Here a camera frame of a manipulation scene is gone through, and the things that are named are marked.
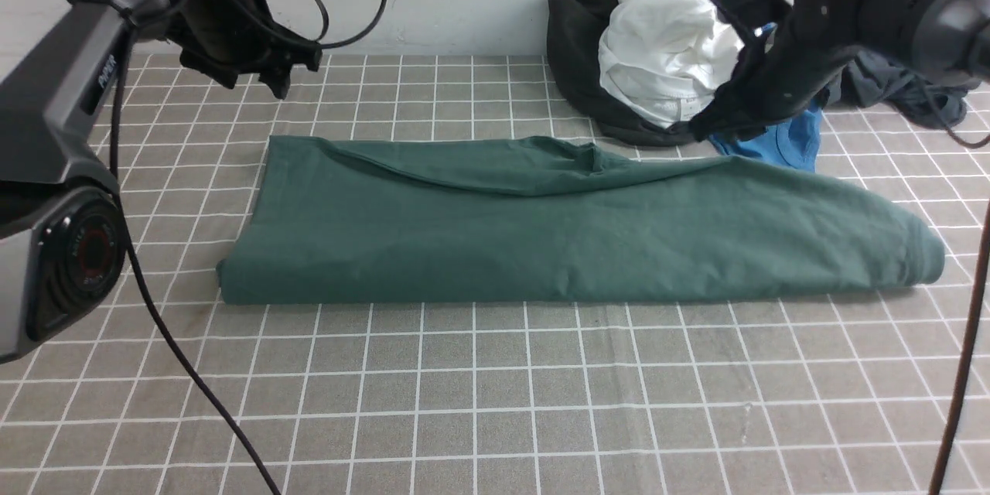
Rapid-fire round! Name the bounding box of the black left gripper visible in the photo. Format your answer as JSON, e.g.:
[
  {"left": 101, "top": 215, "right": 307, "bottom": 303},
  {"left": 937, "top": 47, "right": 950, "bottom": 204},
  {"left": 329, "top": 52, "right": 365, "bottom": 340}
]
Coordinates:
[{"left": 166, "top": 0, "right": 323, "bottom": 100}]

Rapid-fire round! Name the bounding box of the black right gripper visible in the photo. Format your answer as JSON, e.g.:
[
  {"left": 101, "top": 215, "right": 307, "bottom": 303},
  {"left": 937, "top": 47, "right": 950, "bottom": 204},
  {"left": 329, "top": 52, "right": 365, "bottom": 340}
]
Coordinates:
[{"left": 687, "top": 0, "right": 913, "bottom": 142}]

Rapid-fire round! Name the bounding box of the green long sleeve shirt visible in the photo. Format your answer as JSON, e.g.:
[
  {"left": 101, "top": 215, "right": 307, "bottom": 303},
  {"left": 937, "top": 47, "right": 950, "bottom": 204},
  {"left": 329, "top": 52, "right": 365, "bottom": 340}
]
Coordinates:
[{"left": 217, "top": 135, "right": 945, "bottom": 306}]

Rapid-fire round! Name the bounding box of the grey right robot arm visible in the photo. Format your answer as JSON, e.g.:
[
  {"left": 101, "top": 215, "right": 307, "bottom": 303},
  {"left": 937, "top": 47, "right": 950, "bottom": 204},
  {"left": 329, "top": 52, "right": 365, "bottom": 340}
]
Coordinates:
[{"left": 687, "top": 0, "right": 989, "bottom": 140}]

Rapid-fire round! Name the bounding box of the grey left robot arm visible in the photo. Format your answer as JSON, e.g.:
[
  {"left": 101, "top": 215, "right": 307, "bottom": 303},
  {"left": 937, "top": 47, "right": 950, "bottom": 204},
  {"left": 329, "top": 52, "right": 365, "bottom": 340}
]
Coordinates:
[{"left": 1, "top": 0, "right": 322, "bottom": 364}]

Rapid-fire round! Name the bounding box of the blue shirt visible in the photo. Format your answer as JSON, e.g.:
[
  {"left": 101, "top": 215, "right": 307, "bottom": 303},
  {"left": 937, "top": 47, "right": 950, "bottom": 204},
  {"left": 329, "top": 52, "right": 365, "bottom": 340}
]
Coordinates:
[{"left": 703, "top": 16, "right": 823, "bottom": 173}]

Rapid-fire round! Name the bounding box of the white crumpled shirt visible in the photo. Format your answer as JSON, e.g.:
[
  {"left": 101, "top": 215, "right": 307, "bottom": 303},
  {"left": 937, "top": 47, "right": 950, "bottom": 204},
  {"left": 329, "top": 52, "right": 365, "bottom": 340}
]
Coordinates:
[{"left": 598, "top": 0, "right": 743, "bottom": 128}]

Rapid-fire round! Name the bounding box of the dark grey crumpled shirt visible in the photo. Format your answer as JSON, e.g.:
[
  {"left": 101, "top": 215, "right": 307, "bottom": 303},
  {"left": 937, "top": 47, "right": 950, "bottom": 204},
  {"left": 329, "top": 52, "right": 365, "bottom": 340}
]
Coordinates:
[{"left": 820, "top": 50, "right": 979, "bottom": 129}]

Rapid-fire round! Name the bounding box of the brown checkered tablecloth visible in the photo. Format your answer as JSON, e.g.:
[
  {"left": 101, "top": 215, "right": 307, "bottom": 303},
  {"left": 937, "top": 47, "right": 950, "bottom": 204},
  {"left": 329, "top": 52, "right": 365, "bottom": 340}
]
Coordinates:
[{"left": 0, "top": 56, "right": 990, "bottom": 495}]

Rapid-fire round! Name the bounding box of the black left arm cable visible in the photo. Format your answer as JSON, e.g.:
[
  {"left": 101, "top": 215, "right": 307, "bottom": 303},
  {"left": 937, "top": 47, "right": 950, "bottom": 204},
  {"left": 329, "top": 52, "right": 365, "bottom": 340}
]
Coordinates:
[{"left": 93, "top": 0, "right": 389, "bottom": 495}]

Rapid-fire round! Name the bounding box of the brown right arm cable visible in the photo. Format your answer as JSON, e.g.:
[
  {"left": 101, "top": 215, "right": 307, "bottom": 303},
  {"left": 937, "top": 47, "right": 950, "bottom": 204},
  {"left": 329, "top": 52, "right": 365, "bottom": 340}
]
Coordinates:
[{"left": 917, "top": 0, "right": 990, "bottom": 495}]

